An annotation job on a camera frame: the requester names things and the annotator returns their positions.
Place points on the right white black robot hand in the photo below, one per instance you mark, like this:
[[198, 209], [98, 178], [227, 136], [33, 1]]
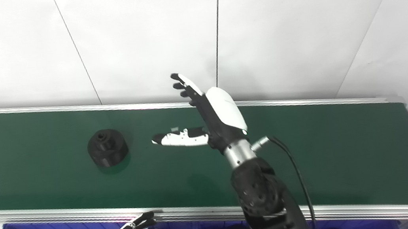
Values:
[[224, 115]]

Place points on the green conveyor belt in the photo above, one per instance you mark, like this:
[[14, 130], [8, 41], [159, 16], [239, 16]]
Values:
[[352, 149], [63, 218]]

